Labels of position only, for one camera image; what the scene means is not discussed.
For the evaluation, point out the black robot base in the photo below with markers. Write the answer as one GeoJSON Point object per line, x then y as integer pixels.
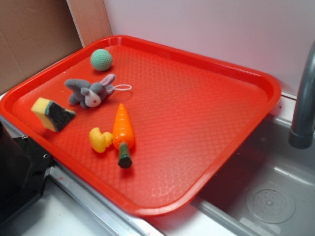
{"type": "Point", "coordinates": [24, 167]}

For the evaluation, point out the red plastic tray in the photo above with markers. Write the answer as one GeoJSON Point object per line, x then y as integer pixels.
{"type": "Point", "coordinates": [189, 114]}

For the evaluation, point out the orange toy carrot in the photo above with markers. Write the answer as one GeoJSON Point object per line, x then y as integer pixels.
{"type": "Point", "coordinates": [123, 136]}

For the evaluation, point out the yellow rubber duck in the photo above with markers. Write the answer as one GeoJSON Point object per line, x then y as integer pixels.
{"type": "Point", "coordinates": [100, 141]}

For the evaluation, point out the gray plush bunny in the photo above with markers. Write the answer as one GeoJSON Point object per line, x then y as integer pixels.
{"type": "Point", "coordinates": [89, 95]}

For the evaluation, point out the green golf ball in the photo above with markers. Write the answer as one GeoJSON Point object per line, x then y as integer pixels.
{"type": "Point", "coordinates": [101, 60]}

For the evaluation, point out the yellow green sponge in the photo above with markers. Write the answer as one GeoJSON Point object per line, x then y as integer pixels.
{"type": "Point", "coordinates": [53, 116]}

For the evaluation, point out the gray toy sink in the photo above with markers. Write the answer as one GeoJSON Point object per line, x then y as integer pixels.
{"type": "Point", "coordinates": [267, 188]}

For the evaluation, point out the gray faucet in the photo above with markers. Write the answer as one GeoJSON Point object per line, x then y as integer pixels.
{"type": "Point", "coordinates": [303, 122]}

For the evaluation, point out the brown cardboard panel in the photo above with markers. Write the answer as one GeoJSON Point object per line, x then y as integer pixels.
{"type": "Point", "coordinates": [35, 34]}

